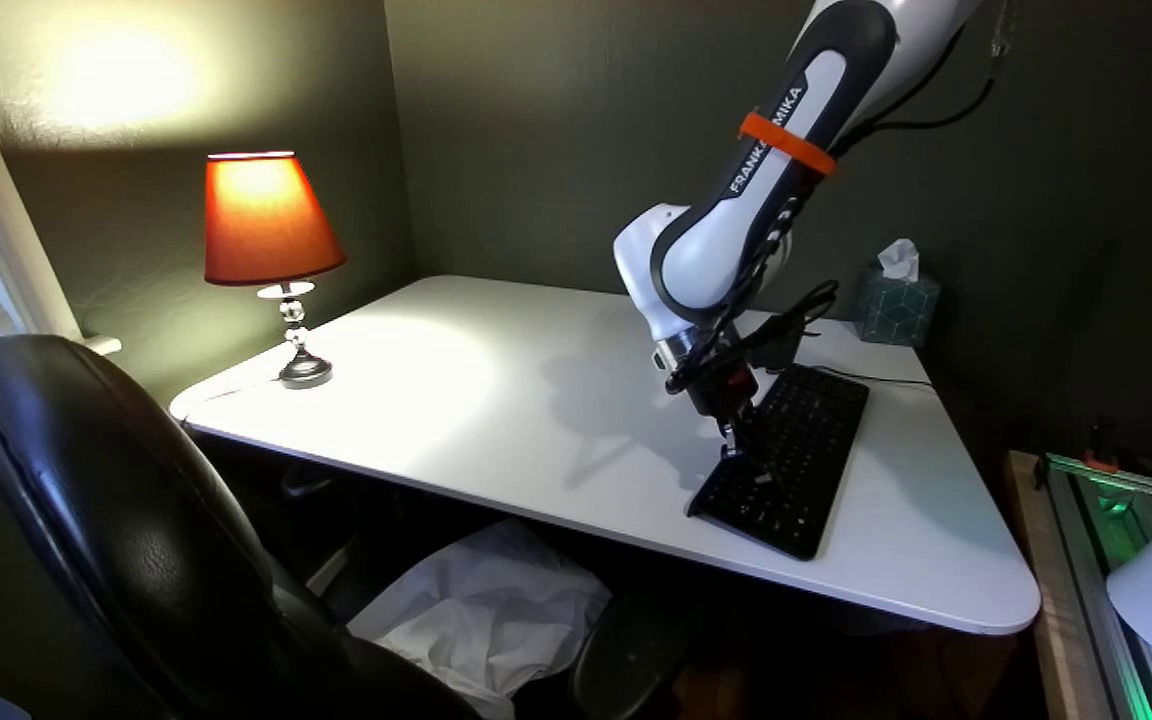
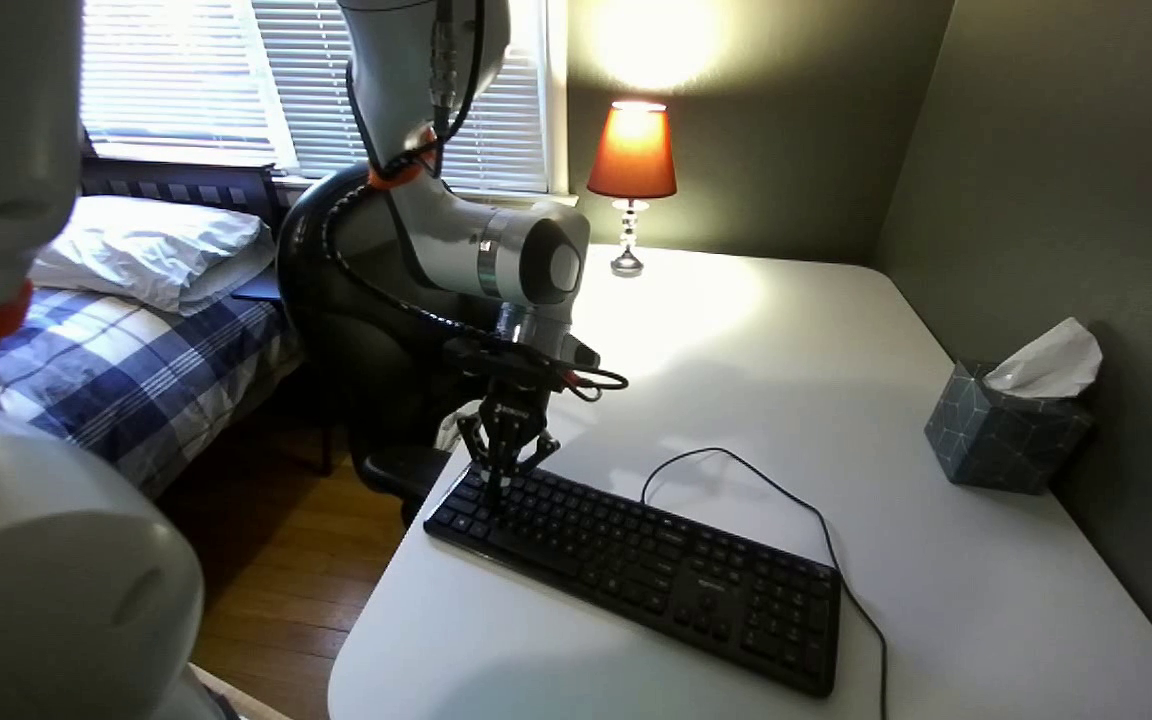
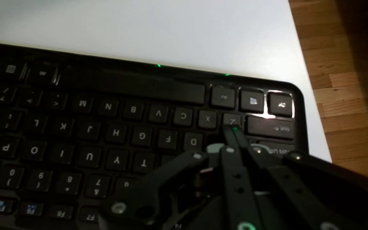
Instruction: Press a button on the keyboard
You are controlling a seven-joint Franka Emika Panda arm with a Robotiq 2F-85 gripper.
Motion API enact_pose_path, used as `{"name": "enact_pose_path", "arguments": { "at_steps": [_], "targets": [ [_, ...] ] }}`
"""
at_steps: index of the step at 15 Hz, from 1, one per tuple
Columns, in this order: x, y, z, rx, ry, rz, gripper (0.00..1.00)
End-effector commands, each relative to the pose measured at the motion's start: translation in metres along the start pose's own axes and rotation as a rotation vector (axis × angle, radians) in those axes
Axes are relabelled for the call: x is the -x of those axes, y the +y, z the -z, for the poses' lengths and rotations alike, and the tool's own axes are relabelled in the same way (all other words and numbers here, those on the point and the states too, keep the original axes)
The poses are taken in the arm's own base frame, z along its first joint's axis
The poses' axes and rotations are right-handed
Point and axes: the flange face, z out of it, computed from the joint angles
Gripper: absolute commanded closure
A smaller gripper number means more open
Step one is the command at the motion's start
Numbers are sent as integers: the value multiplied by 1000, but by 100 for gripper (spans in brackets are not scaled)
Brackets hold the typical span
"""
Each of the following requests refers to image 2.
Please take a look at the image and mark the black keyboard cable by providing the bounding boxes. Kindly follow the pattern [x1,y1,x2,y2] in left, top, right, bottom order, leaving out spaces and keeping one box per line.
[637,444,897,720]

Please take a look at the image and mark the black leather office chair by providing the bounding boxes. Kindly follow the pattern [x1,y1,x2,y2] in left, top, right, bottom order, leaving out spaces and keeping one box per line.
[272,165,529,515]

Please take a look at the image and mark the black computer keyboard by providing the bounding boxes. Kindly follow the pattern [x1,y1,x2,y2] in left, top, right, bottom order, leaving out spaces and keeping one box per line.
[419,457,849,701]

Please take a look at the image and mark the white pillow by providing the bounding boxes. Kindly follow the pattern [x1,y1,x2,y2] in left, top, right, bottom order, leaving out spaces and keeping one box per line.
[28,192,282,320]

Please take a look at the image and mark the orange shade table lamp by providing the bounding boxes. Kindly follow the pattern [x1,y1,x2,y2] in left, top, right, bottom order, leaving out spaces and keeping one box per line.
[582,98,681,279]

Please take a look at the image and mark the blue plaid bed blanket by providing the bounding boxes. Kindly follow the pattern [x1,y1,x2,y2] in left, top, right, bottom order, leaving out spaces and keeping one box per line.
[0,279,302,501]

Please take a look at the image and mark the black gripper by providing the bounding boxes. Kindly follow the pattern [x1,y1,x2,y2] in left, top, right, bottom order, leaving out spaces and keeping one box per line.
[454,339,578,506]

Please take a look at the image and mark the white window blinds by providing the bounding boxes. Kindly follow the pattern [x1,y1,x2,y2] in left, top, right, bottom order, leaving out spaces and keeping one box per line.
[75,0,566,202]

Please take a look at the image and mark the grey patterned tissue box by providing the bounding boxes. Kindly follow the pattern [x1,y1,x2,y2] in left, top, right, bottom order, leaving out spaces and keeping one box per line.
[921,314,1106,501]

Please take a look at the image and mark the dark blue striped pillow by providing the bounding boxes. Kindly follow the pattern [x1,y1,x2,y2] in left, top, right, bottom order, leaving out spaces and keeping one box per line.
[75,158,289,225]

